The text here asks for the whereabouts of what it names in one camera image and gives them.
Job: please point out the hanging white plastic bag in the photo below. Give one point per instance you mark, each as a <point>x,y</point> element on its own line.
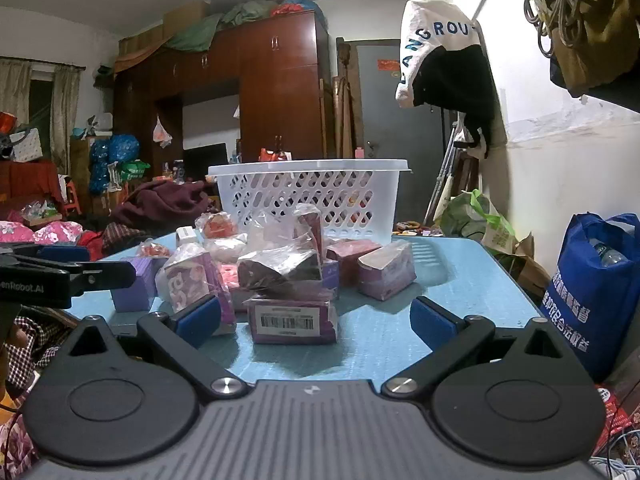
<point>161,134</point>

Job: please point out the green plastic basket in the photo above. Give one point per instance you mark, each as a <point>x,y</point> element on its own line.
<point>134,170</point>

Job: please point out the green cloth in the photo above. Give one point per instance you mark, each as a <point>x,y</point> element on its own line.
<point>200,35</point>

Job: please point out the white pouch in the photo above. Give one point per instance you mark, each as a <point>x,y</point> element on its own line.
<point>225,249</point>

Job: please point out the cardboard box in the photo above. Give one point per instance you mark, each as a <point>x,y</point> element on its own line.
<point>185,15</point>

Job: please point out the orange bag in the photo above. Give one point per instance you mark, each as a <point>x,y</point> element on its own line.
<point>274,155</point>

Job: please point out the pink floral quilt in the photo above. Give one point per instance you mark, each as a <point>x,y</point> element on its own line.
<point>50,234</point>

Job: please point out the tall packet in clear wrap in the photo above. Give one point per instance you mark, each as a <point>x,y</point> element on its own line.
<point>307,225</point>

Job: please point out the black monitor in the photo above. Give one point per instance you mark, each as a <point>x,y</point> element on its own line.
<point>205,160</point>

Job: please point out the small red packet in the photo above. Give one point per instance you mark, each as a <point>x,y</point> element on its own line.
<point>154,250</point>

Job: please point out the white plastic basket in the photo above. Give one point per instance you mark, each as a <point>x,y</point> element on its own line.
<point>310,195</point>

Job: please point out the flat pink box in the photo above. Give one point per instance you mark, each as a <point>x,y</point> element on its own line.
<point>350,252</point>

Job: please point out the blue plastic bags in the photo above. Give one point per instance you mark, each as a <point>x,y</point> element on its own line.
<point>117,155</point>

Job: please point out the lilac box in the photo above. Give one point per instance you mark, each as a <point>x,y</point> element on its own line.
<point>132,285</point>

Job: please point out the blue tote bag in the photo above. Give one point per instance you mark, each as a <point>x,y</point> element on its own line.
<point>585,310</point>

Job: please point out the red box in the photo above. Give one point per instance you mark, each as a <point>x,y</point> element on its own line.
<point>617,415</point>

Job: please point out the maroon blanket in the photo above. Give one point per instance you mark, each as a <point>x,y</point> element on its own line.
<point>160,205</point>

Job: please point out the checkered cloth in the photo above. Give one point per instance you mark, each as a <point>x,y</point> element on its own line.
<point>35,345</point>

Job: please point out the brown wooden wardrobe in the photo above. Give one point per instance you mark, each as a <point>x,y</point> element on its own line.
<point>280,90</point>

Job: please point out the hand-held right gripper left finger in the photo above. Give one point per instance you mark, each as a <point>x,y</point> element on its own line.
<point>200,319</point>

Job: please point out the red cloth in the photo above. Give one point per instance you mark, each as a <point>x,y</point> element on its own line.
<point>30,180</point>

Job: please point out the purple box with white label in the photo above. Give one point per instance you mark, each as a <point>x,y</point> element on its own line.
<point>292,320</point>

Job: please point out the small white box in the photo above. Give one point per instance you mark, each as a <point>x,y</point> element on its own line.
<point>185,236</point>

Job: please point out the olive hanging bag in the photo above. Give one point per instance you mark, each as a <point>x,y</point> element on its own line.
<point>605,45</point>

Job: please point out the white and black hanging jacket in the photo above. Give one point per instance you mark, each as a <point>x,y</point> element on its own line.
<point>450,85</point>

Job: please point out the metal crutches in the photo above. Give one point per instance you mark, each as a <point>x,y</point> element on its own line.
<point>442,175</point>

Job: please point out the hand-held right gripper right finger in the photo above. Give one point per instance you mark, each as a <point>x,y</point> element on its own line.
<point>431,319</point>

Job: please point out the grey door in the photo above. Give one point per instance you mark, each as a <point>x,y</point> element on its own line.
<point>380,120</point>

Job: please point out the beige curtain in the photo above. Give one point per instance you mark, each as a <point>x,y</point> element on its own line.
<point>64,110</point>
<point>12,90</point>

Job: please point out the purple floral packet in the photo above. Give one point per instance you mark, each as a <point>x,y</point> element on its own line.
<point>192,275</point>

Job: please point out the white spotted gift bag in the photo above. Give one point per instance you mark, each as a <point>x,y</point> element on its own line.
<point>25,147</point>

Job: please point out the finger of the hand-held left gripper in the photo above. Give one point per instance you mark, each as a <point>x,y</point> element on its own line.
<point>102,274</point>
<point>65,253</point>

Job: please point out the red snack bag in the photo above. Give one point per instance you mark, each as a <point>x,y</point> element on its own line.
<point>219,226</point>

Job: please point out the green and white plastic bag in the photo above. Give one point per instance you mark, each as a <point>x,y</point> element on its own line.
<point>470,220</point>

